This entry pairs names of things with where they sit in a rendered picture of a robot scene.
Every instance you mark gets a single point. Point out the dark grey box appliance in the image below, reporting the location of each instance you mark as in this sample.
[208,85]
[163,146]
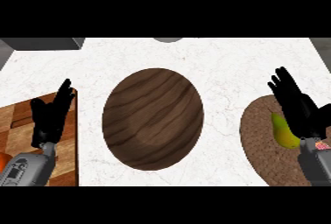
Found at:
[41,43]

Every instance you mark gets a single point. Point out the brown round woven placemat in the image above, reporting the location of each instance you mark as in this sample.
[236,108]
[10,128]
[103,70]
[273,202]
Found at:
[267,145]

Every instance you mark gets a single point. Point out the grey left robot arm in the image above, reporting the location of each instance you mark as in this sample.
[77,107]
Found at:
[29,169]

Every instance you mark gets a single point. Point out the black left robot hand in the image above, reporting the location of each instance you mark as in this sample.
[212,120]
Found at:
[49,116]

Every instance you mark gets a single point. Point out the pink patterned small object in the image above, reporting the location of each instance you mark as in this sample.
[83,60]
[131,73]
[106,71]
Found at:
[323,145]

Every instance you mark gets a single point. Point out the grey round object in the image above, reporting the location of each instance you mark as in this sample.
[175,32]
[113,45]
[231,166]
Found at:
[169,39]

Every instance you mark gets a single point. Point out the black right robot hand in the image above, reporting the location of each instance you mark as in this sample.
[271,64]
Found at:
[302,110]

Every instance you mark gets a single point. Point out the checkered wooden cutting board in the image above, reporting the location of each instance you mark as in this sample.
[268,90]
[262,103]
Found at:
[64,157]

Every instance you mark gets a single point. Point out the brown wooden bowl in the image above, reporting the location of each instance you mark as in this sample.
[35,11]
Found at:
[153,119]

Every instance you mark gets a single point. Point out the green yellow pear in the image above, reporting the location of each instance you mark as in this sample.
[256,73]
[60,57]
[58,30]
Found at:
[284,132]

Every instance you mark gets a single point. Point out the orange round fruit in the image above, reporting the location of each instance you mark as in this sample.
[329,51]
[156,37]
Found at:
[4,162]

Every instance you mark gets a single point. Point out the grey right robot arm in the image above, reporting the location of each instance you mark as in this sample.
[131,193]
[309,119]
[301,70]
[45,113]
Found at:
[315,166]

